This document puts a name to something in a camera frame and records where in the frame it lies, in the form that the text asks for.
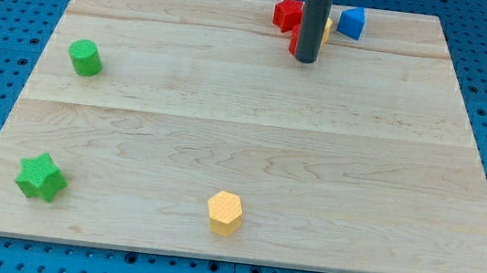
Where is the yellow hexagon block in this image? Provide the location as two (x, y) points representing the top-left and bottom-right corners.
(207, 191), (243, 236)

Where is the yellow heart block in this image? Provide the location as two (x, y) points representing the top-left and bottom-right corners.
(322, 17), (333, 45)

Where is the light wooden board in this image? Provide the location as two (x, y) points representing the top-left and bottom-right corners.
(0, 0), (487, 273)

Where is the red block behind rod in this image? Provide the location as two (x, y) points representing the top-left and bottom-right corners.
(289, 24), (301, 56)

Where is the red star block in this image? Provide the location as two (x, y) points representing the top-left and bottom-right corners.
(272, 0), (303, 33)

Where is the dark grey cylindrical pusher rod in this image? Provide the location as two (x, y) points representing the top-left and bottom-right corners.
(294, 0), (333, 64)

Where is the blue triangular block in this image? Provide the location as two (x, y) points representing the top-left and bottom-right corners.
(336, 7), (366, 40)

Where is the green cylinder block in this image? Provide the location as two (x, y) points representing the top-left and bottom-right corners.
(69, 39), (102, 77)

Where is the green star block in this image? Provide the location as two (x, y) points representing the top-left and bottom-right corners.
(14, 152), (68, 203)

